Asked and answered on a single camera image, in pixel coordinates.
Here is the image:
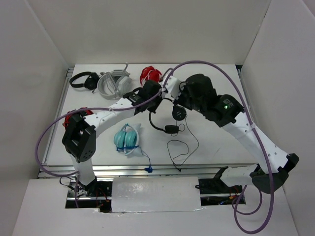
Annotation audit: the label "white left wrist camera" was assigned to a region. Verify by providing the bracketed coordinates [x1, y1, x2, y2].
[158, 85, 168, 99]

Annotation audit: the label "red wrapped headphones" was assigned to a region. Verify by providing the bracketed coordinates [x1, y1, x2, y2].
[139, 65, 162, 86]

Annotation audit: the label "white foil-covered panel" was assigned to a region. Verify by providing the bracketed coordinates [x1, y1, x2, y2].
[111, 177, 202, 213]

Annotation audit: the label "teal white headphones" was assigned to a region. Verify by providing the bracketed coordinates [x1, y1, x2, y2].
[113, 122, 153, 174]

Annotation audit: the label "red black headphones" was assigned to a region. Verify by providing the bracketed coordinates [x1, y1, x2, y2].
[63, 110, 94, 130]

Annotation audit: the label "black wired headphones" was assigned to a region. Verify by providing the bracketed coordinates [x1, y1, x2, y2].
[147, 97, 200, 172]

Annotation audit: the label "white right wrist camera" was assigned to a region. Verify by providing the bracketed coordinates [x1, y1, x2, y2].
[161, 76, 182, 99]

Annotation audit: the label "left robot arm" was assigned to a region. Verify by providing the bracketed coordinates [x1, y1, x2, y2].
[62, 81, 168, 196]

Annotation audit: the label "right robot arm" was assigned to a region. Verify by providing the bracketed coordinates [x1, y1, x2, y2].
[176, 74, 299, 194]

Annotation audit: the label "grey white headphones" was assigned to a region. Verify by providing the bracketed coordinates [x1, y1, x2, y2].
[96, 62, 132, 100]

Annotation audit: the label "black headphones at back left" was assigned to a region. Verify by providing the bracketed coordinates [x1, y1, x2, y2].
[69, 71, 100, 90]

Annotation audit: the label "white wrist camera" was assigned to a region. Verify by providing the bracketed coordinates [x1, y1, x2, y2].
[158, 85, 168, 99]
[161, 76, 182, 99]

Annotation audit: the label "aluminium rail frame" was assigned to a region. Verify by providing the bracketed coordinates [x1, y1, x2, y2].
[38, 164, 256, 177]

